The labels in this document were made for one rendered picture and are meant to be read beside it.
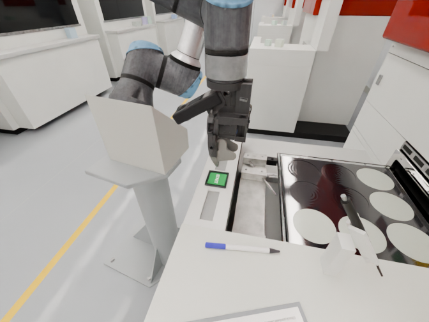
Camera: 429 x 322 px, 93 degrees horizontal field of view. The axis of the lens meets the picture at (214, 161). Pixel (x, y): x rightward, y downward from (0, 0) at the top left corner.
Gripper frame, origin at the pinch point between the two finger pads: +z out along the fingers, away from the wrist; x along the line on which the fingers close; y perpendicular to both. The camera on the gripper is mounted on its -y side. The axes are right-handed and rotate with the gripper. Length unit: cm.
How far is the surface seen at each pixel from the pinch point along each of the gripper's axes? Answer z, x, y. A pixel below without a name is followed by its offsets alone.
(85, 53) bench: 32, 260, -257
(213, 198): 6.8, -6.1, 1.0
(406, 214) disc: 12, 3, 50
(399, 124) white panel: 3, 37, 58
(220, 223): 6.4, -13.2, 4.1
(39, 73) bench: 40, 174, -256
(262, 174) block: 11.6, 10.9, 13.0
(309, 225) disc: 12.5, -4.9, 25.2
